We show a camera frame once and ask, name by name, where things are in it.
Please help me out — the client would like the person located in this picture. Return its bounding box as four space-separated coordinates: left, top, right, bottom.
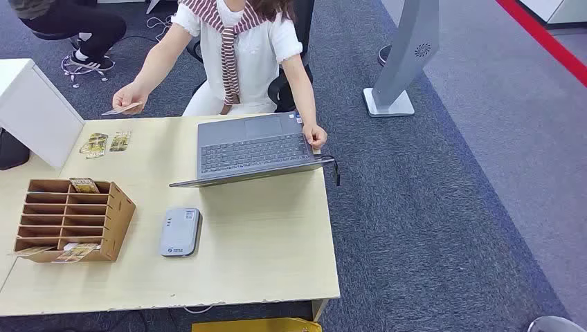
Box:
112 0 329 151
8 0 128 72

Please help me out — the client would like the white floor cable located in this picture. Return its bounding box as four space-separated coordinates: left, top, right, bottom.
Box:
145 16 177 43

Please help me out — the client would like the grey round object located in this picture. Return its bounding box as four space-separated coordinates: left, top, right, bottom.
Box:
527 316 586 332

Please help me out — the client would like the white cabinet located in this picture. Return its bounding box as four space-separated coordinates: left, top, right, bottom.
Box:
518 0 587 25

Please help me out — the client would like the black bag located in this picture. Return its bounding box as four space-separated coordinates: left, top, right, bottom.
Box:
0 128 31 172

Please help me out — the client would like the grey kiosk stand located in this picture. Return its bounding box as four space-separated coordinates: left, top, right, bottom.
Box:
362 0 440 118

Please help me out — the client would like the black laptop dongle cable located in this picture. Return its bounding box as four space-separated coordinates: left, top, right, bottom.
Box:
316 156 341 187

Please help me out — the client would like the chrome stool base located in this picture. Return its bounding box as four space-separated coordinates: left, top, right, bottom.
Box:
60 55 116 89

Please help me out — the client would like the black office chair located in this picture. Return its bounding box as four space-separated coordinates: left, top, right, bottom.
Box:
186 0 316 113

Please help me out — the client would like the yellow floor tape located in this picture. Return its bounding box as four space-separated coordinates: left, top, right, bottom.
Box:
191 317 323 332

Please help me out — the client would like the wooden slotted card box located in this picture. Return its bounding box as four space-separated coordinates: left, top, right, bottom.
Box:
12 178 136 264

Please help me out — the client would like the person's right hand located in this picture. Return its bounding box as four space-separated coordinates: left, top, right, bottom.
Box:
112 82 149 116

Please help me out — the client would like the red barrier strip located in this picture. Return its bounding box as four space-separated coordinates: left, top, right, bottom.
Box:
495 0 587 88

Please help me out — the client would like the pale wooden desk leg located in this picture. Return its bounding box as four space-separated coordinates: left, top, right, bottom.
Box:
311 298 330 322

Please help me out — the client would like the person's left hand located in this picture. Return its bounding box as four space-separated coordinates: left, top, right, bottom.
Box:
302 123 329 151

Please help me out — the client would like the grey laptop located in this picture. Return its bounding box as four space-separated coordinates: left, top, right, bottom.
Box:
168 112 338 189

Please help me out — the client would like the grey card reader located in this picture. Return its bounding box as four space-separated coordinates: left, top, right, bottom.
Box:
159 207 203 258

